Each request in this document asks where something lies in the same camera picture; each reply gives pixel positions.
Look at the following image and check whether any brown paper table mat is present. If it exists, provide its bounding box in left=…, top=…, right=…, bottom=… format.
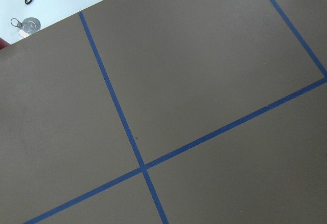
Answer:
left=1, top=0, right=326, bottom=223

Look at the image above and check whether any round silver key tag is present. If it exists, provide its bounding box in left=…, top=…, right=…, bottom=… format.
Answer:
left=10, top=17, right=41, bottom=38

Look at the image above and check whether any red water bottle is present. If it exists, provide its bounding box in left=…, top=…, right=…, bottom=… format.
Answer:
left=0, top=38, right=10, bottom=50

